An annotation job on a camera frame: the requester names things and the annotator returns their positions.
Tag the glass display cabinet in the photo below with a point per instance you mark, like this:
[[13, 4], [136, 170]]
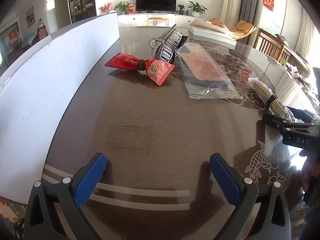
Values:
[[82, 1]]

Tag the red flower bouquet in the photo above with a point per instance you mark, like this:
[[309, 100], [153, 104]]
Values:
[[105, 8]]

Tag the green leafy potted plant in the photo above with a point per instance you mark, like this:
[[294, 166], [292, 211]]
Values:
[[122, 7]]

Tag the black flat television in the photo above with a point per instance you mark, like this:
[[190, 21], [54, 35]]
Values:
[[156, 2]]

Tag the red snack packet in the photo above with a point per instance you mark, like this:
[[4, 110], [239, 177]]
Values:
[[122, 61]]

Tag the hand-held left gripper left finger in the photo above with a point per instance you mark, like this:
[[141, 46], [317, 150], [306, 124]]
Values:
[[88, 180]]

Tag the white partition board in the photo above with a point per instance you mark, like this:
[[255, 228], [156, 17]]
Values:
[[50, 80]]

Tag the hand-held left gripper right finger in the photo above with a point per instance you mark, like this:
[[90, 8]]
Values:
[[225, 180]]

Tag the small potted plant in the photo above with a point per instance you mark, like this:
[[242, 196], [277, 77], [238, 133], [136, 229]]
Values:
[[181, 9]]

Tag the lounge chair orange cushions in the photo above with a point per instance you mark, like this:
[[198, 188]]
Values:
[[243, 27]]

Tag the white television cabinet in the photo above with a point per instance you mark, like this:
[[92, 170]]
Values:
[[135, 20]]

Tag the framed wall picture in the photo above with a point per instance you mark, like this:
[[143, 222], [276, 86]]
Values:
[[30, 17]]

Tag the grey curtain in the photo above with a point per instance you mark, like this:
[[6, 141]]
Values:
[[249, 2]]

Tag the silver rhinestone hair accessory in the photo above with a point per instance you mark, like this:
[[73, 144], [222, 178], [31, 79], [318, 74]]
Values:
[[165, 45]]

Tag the clear plastic packet pink card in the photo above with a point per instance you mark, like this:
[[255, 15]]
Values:
[[205, 67]]

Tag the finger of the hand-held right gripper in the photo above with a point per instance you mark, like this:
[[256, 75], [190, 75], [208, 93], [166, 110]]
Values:
[[303, 114], [282, 125]]

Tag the patterned rug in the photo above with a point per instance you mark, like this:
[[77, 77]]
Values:
[[10, 210]]

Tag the red door poster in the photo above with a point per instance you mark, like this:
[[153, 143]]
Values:
[[13, 37]]

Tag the person's right hand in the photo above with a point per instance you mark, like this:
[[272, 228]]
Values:
[[308, 172]]

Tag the cream curtain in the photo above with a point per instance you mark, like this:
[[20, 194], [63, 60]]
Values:
[[232, 3]]

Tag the red wall hanging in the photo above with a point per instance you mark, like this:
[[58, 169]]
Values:
[[269, 0]]

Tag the large potted plant white pot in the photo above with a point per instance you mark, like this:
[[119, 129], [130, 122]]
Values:
[[197, 8]]

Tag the cluttered wooden sideboard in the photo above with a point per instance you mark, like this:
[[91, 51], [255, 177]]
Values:
[[297, 60]]

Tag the wooden stick bundle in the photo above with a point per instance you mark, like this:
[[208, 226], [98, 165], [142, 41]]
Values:
[[262, 91]]

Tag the white flat box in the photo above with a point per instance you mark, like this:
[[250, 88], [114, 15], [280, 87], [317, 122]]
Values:
[[212, 33]]

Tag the wooden chair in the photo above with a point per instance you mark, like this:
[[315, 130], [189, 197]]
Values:
[[269, 42]]

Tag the red gift box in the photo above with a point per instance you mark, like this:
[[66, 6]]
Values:
[[131, 9]]

